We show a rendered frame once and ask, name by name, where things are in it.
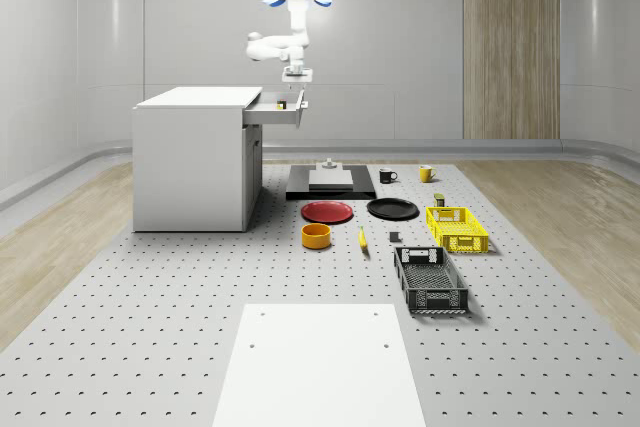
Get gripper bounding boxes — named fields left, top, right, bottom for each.
left=281, top=67, right=315, bottom=88

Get white drawer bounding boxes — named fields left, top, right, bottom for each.
left=242, top=88, right=310, bottom=130

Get black stove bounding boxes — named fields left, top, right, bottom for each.
left=284, top=158, right=378, bottom=201

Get red plate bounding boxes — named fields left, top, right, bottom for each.
left=300, top=200, right=355, bottom=224

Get white cabinet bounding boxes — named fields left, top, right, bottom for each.
left=131, top=85, right=265, bottom=234

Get black plate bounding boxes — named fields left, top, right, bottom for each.
left=365, top=197, right=421, bottom=222

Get yellow bowl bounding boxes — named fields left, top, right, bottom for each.
left=300, top=222, right=333, bottom=250

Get yellow basket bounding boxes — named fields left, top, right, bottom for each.
left=425, top=205, right=491, bottom=254

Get dark grey basket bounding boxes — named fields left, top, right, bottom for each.
left=392, top=245, right=471, bottom=316

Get white board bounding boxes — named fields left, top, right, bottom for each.
left=211, top=302, right=428, bottom=427

